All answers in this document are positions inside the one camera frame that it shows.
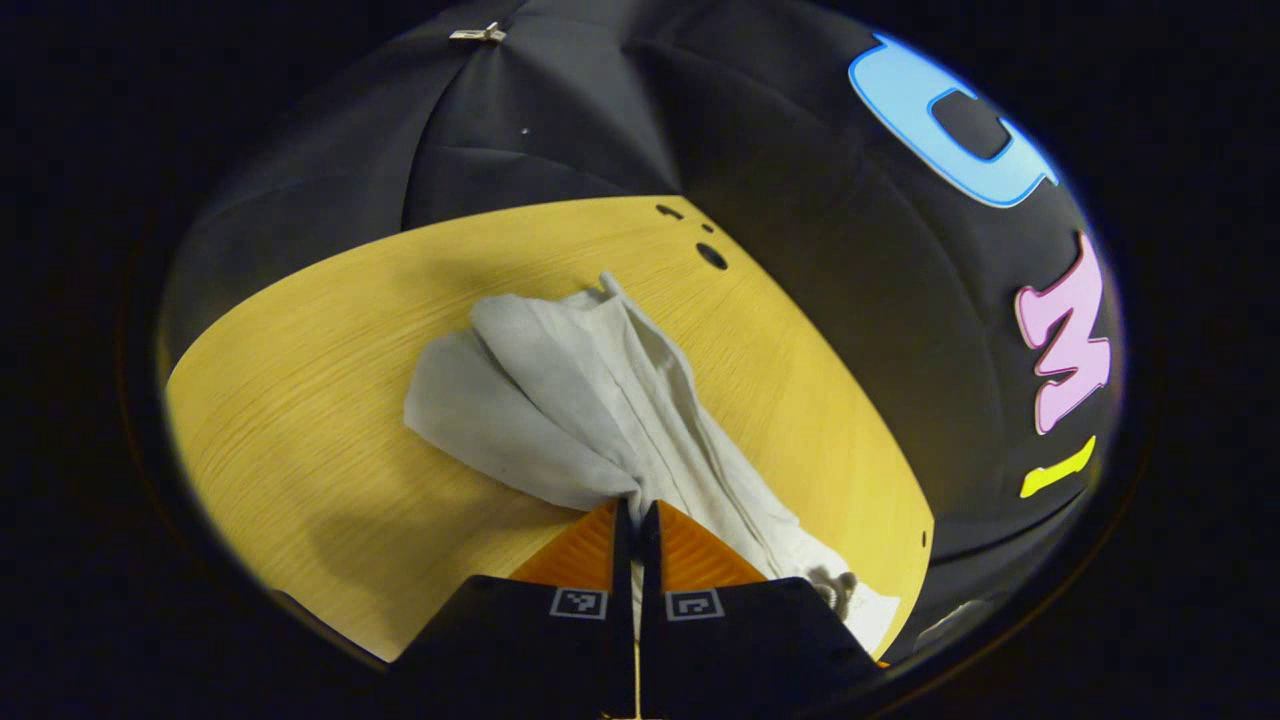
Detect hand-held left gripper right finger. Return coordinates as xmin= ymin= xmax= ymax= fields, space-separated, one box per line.
xmin=638 ymin=498 xmax=886 ymax=720

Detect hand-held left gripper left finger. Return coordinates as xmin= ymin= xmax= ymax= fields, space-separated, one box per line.
xmin=385 ymin=498 xmax=637 ymax=720

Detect white jeans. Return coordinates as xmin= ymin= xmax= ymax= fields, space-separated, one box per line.
xmin=403 ymin=272 xmax=901 ymax=656

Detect black backdrop cloth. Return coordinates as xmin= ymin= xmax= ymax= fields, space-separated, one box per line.
xmin=160 ymin=0 xmax=1126 ymax=661

